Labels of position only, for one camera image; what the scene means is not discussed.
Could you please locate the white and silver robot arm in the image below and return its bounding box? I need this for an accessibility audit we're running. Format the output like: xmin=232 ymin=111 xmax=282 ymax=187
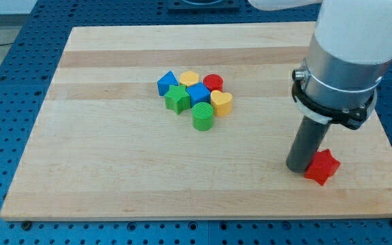
xmin=292 ymin=0 xmax=392 ymax=129

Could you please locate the yellow heart block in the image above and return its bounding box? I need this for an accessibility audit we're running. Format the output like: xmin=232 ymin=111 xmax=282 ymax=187
xmin=210 ymin=90 xmax=233 ymax=116

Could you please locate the green cylinder block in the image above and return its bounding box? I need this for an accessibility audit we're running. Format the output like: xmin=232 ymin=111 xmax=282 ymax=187
xmin=192 ymin=102 xmax=214 ymax=131

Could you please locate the blue cube block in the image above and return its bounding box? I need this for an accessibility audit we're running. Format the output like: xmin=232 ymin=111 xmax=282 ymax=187
xmin=186 ymin=82 xmax=211 ymax=107

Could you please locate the green star block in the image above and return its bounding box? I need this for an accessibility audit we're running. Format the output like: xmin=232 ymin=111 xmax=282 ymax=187
xmin=164 ymin=85 xmax=191 ymax=114

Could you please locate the red cylinder block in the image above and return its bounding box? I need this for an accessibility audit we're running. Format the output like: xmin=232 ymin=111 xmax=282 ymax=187
xmin=203 ymin=74 xmax=223 ymax=92

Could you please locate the yellow pentagon block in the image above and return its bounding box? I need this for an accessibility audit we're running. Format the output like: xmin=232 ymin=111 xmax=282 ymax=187
xmin=179 ymin=71 xmax=200 ymax=87

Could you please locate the blue triangle block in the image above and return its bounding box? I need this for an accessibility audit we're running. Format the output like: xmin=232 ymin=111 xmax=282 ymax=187
xmin=157 ymin=71 xmax=179 ymax=96

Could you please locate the light wooden board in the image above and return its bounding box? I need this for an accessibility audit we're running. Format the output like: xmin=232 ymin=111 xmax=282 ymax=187
xmin=0 ymin=22 xmax=392 ymax=221

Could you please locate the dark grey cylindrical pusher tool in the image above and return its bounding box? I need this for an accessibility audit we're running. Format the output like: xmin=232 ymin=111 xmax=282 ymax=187
xmin=286 ymin=116 xmax=330 ymax=174

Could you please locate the red star block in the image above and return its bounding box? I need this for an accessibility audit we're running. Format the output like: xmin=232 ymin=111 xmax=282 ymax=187
xmin=304 ymin=149 xmax=341 ymax=186

